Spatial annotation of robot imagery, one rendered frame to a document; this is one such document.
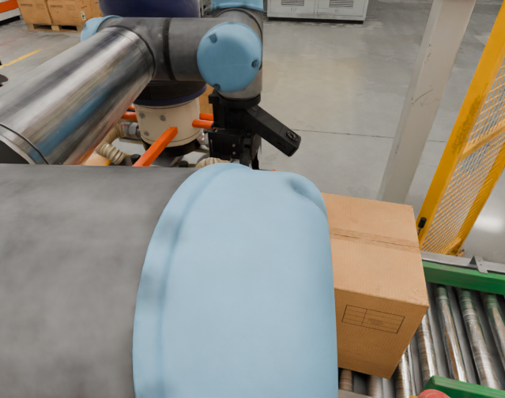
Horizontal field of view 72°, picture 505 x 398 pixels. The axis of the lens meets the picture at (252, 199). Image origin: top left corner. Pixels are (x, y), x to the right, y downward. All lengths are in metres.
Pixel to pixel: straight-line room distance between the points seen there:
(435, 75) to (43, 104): 1.75
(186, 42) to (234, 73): 0.07
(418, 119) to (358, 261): 1.09
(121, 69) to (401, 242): 0.94
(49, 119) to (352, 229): 0.97
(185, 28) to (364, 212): 0.88
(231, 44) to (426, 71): 1.51
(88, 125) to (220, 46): 0.20
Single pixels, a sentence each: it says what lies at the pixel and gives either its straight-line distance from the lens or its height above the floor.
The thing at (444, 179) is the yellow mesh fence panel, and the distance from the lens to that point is 1.50.
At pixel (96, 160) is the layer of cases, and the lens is 2.34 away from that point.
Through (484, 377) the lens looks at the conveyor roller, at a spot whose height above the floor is 0.54.
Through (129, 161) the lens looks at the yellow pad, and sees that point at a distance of 1.04.
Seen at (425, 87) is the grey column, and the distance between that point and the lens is 1.90.
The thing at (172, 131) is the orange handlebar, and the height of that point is 1.28.
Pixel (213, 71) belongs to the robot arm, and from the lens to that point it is 0.44.
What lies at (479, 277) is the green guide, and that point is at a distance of 1.61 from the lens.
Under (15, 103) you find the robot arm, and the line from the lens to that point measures 0.27.
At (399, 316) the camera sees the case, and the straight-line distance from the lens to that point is 1.04.
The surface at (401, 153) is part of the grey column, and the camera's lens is 2.05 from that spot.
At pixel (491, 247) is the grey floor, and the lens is 2.82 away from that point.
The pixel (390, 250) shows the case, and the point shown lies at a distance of 1.09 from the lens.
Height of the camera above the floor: 1.69
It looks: 39 degrees down
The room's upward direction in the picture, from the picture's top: straight up
